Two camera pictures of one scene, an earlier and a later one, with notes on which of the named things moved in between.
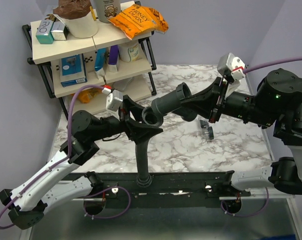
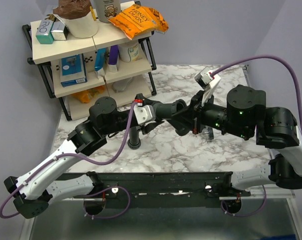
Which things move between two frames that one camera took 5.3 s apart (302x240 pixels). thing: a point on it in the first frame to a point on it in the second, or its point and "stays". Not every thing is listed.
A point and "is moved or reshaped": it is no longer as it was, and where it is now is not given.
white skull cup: (107, 8) stays
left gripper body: (123, 114) to (144, 130)
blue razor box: (72, 70) stays
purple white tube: (113, 62) stays
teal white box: (43, 32) stays
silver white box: (57, 30) stays
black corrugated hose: (143, 178) is moved or reshaped
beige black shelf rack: (91, 74) stays
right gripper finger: (190, 114) to (183, 125)
